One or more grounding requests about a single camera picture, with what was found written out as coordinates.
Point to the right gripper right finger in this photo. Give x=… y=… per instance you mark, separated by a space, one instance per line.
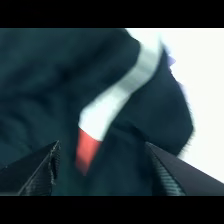
x=180 y=178

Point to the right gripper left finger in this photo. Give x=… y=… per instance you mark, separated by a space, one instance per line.
x=30 y=176

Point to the black jacket with white stripe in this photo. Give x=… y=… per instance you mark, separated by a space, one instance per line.
x=50 y=83

